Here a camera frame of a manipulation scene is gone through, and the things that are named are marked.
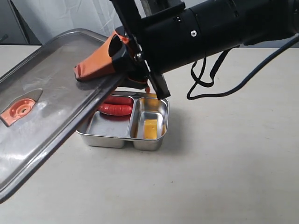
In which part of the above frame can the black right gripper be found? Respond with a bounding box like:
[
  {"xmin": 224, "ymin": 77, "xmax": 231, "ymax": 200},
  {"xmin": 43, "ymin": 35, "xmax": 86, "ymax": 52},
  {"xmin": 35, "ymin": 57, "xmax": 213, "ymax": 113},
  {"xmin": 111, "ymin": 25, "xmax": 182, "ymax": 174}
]
[{"xmin": 73, "ymin": 0, "xmax": 206, "ymax": 93}]

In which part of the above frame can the red toy sausage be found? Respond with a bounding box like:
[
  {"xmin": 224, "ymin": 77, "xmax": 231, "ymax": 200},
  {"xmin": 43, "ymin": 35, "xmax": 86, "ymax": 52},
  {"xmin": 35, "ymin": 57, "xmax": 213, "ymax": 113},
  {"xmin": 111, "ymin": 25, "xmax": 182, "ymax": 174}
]
[{"xmin": 98, "ymin": 104, "xmax": 132, "ymax": 116}]

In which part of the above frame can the yellow toy cheese wedge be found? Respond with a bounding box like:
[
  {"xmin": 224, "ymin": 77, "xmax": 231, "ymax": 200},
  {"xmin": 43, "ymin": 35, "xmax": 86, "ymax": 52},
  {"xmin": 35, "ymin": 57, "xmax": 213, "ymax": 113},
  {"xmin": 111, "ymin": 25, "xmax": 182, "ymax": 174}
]
[{"xmin": 143, "ymin": 119, "xmax": 157, "ymax": 140}]

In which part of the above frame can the dark transparent lunch box lid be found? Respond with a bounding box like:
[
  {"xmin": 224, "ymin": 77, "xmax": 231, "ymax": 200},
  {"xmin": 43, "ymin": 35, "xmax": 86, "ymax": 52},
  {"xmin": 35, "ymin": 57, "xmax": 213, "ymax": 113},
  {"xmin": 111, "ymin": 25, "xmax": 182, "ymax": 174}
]
[{"xmin": 0, "ymin": 29, "xmax": 123, "ymax": 202}]

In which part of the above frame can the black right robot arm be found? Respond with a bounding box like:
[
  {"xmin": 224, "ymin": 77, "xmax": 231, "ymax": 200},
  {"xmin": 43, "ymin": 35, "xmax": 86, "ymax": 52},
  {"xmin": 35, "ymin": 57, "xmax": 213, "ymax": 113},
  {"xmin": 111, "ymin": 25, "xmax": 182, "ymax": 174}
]
[{"xmin": 74, "ymin": 0, "xmax": 299, "ymax": 99}]

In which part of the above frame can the stainless steel lunch box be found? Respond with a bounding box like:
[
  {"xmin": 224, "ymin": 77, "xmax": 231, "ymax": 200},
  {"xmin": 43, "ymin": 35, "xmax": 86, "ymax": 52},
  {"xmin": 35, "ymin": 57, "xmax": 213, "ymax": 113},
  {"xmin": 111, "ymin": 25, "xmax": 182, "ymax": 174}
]
[{"xmin": 76, "ymin": 91, "xmax": 169, "ymax": 151}]

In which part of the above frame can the grey backdrop curtain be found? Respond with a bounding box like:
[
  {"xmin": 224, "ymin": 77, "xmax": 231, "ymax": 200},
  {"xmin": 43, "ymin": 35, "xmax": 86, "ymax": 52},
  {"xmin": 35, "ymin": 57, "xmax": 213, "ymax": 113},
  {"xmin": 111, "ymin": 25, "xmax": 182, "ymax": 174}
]
[{"xmin": 0, "ymin": 0, "xmax": 121, "ymax": 45}]

